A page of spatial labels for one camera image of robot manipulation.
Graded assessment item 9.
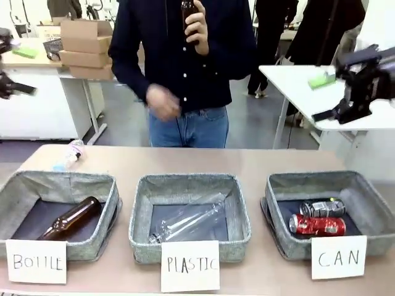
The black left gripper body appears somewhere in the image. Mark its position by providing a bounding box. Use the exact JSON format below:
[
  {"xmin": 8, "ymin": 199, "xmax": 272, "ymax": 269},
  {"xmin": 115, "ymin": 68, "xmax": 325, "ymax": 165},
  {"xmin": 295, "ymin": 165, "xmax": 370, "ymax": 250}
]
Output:
[{"xmin": 0, "ymin": 27, "xmax": 15, "ymax": 64}]

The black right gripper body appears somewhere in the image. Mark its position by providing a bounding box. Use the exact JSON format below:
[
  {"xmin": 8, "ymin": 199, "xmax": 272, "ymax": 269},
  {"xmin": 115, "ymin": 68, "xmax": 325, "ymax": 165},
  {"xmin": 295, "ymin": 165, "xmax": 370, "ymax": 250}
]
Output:
[{"xmin": 335, "ymin": 44, "xmax": 395, "ymax": 125}]

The labelled plastic bottle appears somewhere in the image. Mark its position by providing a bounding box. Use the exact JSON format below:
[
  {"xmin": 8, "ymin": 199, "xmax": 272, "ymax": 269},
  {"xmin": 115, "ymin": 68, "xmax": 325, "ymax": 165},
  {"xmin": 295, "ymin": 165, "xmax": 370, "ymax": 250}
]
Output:
[{"xmin": 52, "ymin": 139, "xmax": 89, "ymax": 172}]

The silver black soda can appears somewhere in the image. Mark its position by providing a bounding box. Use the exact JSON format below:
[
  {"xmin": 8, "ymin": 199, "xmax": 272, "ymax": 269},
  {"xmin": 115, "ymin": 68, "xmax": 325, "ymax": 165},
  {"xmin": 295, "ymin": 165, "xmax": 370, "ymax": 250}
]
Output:
[{"xmin": 299, "ymin": 199, "xmax": 347, "ymax": 218}]

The red soda can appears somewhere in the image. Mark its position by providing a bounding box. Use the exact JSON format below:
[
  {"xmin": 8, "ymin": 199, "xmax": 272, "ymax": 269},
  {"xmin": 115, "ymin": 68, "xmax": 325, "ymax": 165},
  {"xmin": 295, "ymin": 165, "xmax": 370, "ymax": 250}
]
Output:
[{"xmin": 288, "ymin": 213, "xmax": 347, "ymax": 237}]

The brown glass bottle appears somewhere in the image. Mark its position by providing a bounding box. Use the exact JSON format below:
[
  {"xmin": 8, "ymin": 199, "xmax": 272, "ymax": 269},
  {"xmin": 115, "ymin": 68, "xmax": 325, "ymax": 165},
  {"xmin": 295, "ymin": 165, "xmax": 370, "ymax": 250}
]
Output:
[
  {"xmin": 181, "ymin": 0, "xmax": 201, "ymax": 46},
  {"xmin": 36, "ymin": 196, "xmax": 105, "ymax": 241}
]

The clear plastic bottle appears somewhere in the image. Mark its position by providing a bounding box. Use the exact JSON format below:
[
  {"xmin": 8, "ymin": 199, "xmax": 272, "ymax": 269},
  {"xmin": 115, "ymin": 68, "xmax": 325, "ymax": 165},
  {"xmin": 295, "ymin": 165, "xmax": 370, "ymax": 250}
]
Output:
[{"xmin": 148, "ymin": 192, "xmax": 230, "ymax": 245}]

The person's left forearm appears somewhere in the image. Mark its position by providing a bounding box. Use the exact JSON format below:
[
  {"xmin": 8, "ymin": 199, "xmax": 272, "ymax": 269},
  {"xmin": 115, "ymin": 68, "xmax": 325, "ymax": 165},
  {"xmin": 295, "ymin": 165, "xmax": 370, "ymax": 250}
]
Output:
[{"xmin": 200, "ymin": 12, "xmax": 259, "ymax": 81}]

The person's right forearm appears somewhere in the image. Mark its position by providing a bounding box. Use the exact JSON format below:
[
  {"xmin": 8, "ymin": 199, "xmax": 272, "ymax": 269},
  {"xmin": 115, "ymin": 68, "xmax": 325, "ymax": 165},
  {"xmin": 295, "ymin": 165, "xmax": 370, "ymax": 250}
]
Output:
[{"xmin": 109, "ymin": 58, "xmax": 152, "ymax": 103}]

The black mesh basket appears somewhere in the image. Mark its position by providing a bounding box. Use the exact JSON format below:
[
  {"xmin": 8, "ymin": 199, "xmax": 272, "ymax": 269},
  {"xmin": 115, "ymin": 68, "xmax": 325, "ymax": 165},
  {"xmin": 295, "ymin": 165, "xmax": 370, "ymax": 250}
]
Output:
[{"xmin": 42, "ymin": 39, "xmax": 64, "ymax": 59}]

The grey fabric can basket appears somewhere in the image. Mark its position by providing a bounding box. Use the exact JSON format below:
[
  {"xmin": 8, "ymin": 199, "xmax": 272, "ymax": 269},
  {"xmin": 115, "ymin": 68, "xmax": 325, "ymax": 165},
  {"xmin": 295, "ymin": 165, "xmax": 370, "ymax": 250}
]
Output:
[{"xmin": 260, "ymin": 171, "xmax": 395, "ymax": 259}]

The white paper CAN sign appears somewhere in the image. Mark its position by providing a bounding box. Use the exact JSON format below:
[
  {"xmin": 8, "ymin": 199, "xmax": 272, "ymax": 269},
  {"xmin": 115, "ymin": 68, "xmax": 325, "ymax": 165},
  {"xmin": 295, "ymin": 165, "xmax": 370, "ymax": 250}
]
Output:
[{"xmin": 310, "ymin": 236, "xmax": 368, "ymax": 280}]

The grey fabric plastic basket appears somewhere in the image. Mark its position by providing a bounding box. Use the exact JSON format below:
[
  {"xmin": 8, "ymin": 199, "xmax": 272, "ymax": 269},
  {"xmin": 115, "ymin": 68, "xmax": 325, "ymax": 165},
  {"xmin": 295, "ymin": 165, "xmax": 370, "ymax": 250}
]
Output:
[{"xmin": 128, "ymin": 171, "xmax": 252, "ymax": 263}]

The grey fabric bottle basket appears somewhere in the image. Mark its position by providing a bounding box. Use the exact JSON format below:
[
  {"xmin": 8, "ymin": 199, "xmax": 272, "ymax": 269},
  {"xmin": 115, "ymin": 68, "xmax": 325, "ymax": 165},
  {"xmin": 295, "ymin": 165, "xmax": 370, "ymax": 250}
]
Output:
[{"xmin": 0, "ymin": 170, "xmax": 123, "ymax": 262}]

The person's left hand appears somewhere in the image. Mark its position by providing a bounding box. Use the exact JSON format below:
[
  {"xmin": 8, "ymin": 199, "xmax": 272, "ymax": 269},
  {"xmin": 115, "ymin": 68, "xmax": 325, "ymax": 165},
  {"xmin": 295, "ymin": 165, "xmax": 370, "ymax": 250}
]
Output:
[{"xmin": 183, "ymin": 0, "xmax": 211, "ymax": 57}]

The person's right hand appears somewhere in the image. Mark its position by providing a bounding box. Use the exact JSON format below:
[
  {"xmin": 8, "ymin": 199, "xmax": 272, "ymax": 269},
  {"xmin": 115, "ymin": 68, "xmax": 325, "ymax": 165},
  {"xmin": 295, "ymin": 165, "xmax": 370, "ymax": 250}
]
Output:
[{"xmin": 144, "ymin": 82, "xmax": 182, "ymax": 123}]

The wooden top table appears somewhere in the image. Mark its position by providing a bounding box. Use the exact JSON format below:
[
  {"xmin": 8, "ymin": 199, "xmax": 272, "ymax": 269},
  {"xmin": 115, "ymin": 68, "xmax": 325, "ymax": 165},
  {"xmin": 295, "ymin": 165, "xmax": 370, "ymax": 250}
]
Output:
[{"xmin": 0, "ymin": 38, "xmax": 71, "ymax": 69}]

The large white desk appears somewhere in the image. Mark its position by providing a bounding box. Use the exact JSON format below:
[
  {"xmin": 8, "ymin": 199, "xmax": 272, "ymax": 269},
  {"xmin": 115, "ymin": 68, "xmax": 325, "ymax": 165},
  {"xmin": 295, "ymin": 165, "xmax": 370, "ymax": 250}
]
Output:
[{"xmin": 258, "ymin": 64, "xmax": 395, "ymax": 150}]

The white plastic crate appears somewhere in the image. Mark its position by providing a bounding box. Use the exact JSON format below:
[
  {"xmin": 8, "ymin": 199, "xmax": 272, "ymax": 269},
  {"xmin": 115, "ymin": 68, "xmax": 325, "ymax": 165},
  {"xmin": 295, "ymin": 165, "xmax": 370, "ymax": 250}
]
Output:
[{"xmin": 36, "ymin": 24, "xmax": 62, "ymax": 43}]

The bystander in black coat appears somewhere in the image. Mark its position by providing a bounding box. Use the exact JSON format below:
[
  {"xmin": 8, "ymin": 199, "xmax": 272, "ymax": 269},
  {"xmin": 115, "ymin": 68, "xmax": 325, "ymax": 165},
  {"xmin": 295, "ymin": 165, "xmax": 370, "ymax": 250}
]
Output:
[{"xmin": 285, "ymin": 0, "xmax": 367, "ymax": 66}]

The closed flat cardboard box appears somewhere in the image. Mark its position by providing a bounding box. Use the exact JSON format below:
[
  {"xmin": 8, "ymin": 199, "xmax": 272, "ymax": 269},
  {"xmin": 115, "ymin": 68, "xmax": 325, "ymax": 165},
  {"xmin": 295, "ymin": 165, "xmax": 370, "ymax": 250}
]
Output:
[
  {"xmin": 69, "ymin": 63, "xmax": 117, "ymax": 81},
  {"xmin": 58, "ymin": 49, "xmax": 113, "ymax": 69}
]

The open cardboard box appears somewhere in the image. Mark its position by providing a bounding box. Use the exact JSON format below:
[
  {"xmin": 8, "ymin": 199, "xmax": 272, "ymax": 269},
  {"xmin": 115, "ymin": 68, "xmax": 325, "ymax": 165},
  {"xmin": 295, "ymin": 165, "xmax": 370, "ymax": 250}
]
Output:
[{"xmin": 60, "ymin": 19, "xmax": 114, "ymax": 54}]

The bystander in black trousers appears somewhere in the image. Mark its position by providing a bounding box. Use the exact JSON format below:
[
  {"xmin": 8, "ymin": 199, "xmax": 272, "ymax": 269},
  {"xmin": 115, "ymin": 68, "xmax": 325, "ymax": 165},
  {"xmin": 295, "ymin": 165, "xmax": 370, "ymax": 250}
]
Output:
[{"xmin": 247, "ymin": 0, "xmax": 299, "ymax": 99}]

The white table with metal legs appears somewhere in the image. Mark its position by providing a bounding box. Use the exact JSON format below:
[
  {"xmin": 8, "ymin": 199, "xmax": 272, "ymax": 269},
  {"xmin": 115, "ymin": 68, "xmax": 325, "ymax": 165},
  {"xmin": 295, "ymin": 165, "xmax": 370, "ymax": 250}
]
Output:
[{"xmin": 58, "ymin": 72, "xmax": 125, "ymax": 146}]

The person in navy shirt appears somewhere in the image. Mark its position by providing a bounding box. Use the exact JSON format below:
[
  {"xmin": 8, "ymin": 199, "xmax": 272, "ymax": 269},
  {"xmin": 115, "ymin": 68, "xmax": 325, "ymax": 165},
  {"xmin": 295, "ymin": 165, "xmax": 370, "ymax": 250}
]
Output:
[{"xmin": 108, "ymin": 0, "xmax": 259, "ymax": 148}]

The white paper BOTTLE sign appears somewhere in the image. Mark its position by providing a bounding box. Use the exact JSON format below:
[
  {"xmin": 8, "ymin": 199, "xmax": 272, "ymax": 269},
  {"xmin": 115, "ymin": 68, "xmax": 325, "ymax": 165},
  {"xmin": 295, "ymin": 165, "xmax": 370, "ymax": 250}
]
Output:
[{"xmin": 5, "ymin": 239, "xmax": 68, "ymax": 284}]

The white paper PLASTIC sign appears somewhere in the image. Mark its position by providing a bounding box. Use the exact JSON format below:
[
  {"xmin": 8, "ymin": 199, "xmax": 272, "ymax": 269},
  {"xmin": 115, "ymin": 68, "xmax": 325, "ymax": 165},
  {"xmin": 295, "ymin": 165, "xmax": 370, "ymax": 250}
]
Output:
[{"xmin": 160, "ymin": 241, "xmax": 220, "ymax": 293}]

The thin black hanging cord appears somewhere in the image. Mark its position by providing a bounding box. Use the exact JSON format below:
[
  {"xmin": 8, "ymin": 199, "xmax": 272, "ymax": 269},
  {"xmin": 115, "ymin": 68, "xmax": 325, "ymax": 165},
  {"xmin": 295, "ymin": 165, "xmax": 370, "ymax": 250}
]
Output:
[{"xmin": 175, "ymin": 115, "xmax": 185, "ymax": 147}]

